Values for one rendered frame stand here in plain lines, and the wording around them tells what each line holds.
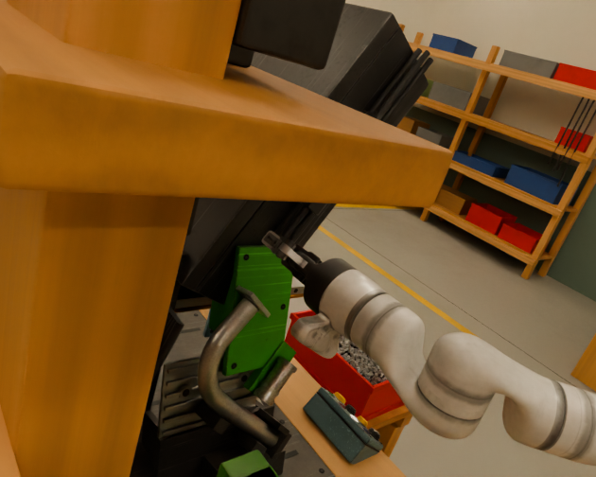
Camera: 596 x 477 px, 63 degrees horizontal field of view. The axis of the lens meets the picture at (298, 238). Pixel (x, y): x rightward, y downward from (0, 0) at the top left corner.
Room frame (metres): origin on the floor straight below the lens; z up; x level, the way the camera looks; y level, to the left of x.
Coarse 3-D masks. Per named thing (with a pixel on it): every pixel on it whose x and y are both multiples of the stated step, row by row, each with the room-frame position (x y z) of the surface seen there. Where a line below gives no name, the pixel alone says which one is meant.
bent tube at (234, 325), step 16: (240, 288) 0.66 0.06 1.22; (240, 304) 0.65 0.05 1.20; (256, 304) 0.65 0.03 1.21; (224, 320) 0.63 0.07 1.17; (240, 320) 0.63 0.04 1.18; (224, 336) 0.61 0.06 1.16; (208, 352) 0.59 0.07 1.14; (208, 368) 0.59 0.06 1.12; (208, 384) 0.58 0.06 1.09; (208, 400) 0.58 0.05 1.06; (224, 400) 0.60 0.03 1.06; (224, 416) 0.60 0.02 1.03; (240, 416) 0.61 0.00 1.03; (256, 416) 0.65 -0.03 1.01; (256, 432) 0.63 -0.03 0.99; (272, 432) 0.66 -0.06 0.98
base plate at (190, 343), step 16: (192, 320) 1.02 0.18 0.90; (192, 336) 0.96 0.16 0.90; (176, 352) 0.88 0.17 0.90; (192, 352) 0.90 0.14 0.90; (160, 368) 0.82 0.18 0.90; (160, 384) 0.77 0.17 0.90; (144, 448) 0.62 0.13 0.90; (288, 448) 0.72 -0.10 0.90; (304, 448) 0.73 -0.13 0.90; (144, 464) 0.59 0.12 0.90; (288, 464) 0.68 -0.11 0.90; (304, 464) 0.69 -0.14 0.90; (320, 464) 0.71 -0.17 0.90
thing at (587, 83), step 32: (480, 64) 6.21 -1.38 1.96; (512, 64) 6.02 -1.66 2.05; (544, 64) 5.79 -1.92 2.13; (448, 96) 6.49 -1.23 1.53; (480, 96) 6.39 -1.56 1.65; (416, 128) 6.82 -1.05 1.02; (480, 128) 6.50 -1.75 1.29; (512, 128) 5.77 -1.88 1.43; (480, 160) 6.40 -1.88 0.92; (576, 160) 5.18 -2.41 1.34; (448, 192) 6.14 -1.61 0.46; (512, 192) 5.50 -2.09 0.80; (544, 192) 5.34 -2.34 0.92; (480, 224) 5.71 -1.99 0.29; (512, 224) 5.69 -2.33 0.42; (544, 256) 5.31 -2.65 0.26
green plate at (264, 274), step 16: (240, 256) 0.68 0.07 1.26; (256, 256) 0.70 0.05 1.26; (272, 256) 0.72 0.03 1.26; (240, 272) 0.67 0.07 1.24; (256, 272) 0.70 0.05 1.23; (272, 272) 0.72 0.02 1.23; (288, 272) 0.74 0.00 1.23; (256, 288) 0.69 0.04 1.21; (272, 288) 0.72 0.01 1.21; (288, 288) 0.74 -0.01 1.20; (224, 304) 0.70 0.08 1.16; (272, 304) 0.71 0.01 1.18; (288, 304) 0.74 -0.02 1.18; (256, 320) 0.69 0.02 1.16; (272, 320) 0.71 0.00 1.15; (240, 336) 0.67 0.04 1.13; (256, 336) 0.69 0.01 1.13; (272, 336) 0.71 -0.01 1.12; (224, 352) 0.65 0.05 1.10; (240, 352) 0.66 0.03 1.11; (256, 352) 0.68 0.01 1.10; (272, 352) 0.71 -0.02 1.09; (224, 368) 0.64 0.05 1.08; (240, 368) 0.66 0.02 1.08; (256, 368) 0.68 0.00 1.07
